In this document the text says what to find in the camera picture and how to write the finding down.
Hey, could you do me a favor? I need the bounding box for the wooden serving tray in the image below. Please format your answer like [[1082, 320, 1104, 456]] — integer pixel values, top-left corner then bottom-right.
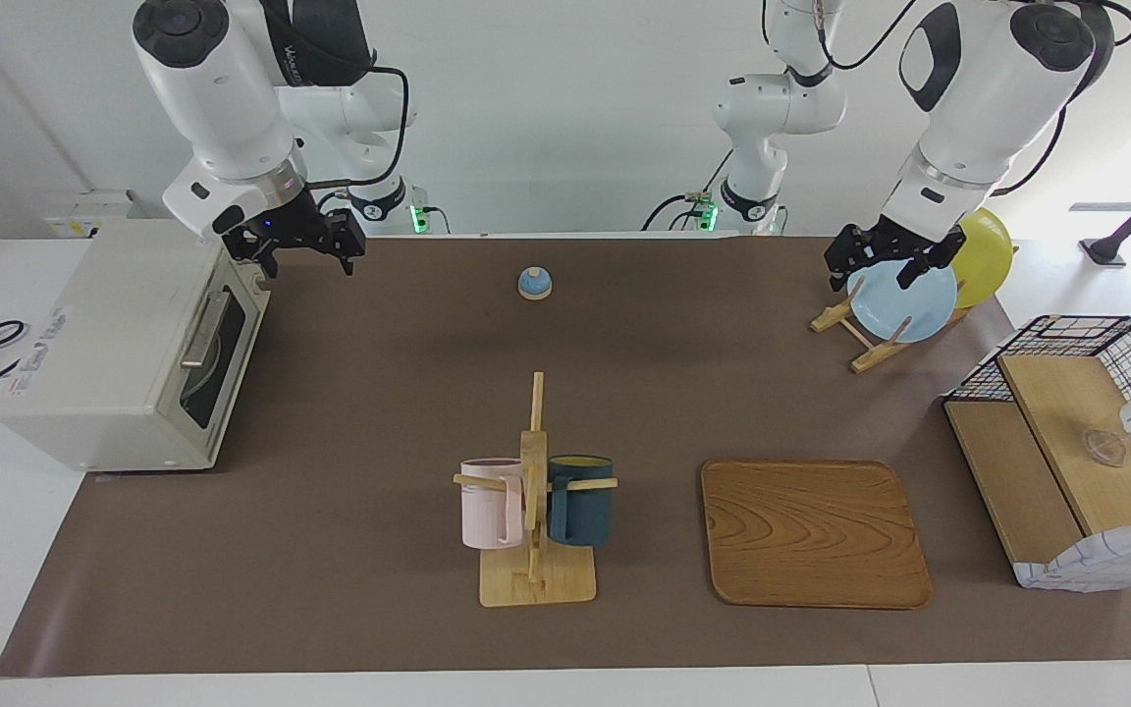
[[701, 459, 932, 610]]

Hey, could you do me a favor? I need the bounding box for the brown table mat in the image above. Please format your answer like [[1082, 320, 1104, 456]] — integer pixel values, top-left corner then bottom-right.
[[0, 236, 1131, 679]]

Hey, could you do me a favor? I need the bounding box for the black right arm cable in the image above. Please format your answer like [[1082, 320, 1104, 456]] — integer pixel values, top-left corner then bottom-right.
[[305, 65, 411, 190]]

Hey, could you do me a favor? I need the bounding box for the white checked cloth liner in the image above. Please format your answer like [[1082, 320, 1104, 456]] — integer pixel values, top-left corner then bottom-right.
[[1012, 516, 1131, 592]]

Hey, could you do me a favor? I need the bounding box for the small clear glass dish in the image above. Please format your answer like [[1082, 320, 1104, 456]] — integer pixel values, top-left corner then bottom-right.
[[1079, 429, 1128, 466]]

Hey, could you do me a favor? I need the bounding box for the white socket box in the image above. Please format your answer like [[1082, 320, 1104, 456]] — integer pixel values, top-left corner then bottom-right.
[[40, 191, 144, 240]]

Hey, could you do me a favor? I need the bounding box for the white toaster oven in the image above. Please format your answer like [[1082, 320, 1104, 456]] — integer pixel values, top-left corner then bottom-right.
[[0, 218, 272, 473]]

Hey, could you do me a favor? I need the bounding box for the yellow plate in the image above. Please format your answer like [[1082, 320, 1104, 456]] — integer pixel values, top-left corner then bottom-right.
[[946, 206, 1014, 310]]

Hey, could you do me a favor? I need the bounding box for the light blue plate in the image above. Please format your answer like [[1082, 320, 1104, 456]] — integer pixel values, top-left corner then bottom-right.
[[846, 257, 959, 344]]

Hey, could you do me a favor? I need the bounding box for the dark blue mug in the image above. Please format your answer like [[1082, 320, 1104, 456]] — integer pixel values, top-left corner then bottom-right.
[[548, 455, 615, 547]]

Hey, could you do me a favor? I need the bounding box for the wooden plate rack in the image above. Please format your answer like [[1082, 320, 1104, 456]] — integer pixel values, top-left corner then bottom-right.
[[811, 290, 969, 374]]

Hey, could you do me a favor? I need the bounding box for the black base cable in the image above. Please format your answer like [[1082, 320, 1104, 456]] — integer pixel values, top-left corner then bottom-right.
[[308, 190, 350, 237], [642, 192, 714, 233]]

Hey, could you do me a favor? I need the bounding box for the mint green plate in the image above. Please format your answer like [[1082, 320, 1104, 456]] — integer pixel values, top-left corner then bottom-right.
[[181, 329, 231, 402]]

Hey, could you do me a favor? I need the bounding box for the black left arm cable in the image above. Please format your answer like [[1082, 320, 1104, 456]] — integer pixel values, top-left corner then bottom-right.
[[1000, 106, 1067, 195]]

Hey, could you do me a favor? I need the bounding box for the wooden mug rack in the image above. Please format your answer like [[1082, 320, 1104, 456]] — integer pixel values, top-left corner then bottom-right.
[[454, 371, 619, 607]]

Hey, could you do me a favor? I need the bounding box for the wire basket with wooden shelves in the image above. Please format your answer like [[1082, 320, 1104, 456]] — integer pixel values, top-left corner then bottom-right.
[[943, 315, 1131, 592]]

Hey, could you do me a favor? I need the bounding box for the pink mug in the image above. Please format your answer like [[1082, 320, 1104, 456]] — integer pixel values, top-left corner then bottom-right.
[[459, 458, 527, 550]]

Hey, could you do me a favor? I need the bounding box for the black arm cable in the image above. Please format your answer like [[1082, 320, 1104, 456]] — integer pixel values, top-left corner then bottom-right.
[[1000, 106, 1067, 195], [305, 65, 411, 190]]

